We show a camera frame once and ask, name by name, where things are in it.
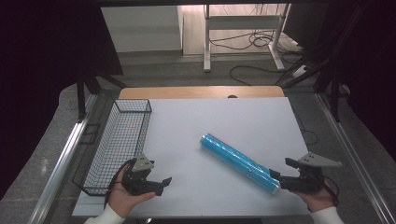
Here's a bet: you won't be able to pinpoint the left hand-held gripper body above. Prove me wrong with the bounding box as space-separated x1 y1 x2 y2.
120 154 163 197

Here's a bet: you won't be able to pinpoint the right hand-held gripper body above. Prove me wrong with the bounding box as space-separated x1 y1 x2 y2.
278 151 343 195

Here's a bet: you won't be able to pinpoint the blue plastic wrap roll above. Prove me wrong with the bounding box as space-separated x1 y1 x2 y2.
199 133 281 195

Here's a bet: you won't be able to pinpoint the person's right hand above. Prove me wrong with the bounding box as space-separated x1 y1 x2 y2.
291 186 336 213

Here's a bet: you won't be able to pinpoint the person's left hand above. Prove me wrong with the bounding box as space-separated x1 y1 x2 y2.
106 163 157 219

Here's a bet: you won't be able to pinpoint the white table mat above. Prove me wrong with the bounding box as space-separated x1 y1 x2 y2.
71 96 311 217

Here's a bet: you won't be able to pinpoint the white power strip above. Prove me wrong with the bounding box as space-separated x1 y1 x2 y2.
291 64 310 79

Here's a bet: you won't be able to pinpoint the wooden table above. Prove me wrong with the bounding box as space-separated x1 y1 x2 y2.
118 85 286 101

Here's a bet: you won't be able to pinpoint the black metal stand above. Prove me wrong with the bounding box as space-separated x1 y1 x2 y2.
275 4 367 123
76 66 129 123

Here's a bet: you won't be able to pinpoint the dark curtain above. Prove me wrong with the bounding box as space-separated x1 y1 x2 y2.
0 0 124 200
314 0 396 162

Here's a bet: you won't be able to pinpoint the white cabinet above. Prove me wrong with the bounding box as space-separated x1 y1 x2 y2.
100 5 185 54

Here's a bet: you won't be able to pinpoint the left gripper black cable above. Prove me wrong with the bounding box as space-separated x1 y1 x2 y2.
103 158 138 210

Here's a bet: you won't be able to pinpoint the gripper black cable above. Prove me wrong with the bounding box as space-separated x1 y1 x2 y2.
103 158 138 210
322 175 341 207

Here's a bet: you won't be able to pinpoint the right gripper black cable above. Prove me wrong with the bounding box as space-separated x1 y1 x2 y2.
322 175 341 207

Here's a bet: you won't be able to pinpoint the thin black floor cable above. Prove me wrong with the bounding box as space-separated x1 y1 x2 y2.
293 110 319 147

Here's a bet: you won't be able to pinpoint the black wire basket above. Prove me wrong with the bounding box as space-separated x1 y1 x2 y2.
72 98 153 197

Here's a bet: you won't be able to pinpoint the aluminium rail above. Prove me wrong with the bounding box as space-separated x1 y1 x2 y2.
315 92 396 224
27 92 100 224

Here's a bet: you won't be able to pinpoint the black floor cables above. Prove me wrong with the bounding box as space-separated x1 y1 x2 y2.
208 29 304 87

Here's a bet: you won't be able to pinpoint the white metal desk frame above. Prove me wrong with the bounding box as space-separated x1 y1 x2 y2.
203 3 292 74

